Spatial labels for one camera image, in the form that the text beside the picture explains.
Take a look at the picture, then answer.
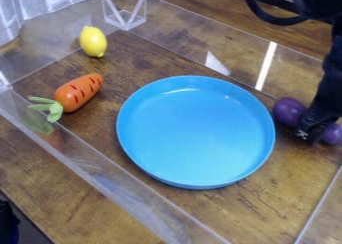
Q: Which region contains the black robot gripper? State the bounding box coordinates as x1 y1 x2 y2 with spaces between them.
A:
296 24 342 146

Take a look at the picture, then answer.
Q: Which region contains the purple toy eggplant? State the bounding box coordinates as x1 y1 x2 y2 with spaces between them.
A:
273 97 342 145

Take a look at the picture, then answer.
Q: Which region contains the blue round tray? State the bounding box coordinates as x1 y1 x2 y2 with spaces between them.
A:
117 76 276 190

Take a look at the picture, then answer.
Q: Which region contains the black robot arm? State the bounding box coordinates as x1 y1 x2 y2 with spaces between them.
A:
294 0 342 144

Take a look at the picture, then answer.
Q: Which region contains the clear acrylic front barrier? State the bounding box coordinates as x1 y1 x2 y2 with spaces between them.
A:
0 85 230 244

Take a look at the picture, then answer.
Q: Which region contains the yellow toy lemon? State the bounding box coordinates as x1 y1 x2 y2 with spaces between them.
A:
79 26 107 58

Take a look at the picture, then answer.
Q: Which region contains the orange toy carrot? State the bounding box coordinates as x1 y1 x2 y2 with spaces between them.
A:
29 73 105 123

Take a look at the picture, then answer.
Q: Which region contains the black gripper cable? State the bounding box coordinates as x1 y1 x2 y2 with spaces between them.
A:
241 0 313 27

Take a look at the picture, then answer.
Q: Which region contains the clear acrylic corner bracket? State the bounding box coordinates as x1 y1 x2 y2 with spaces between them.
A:
102 0 147 31

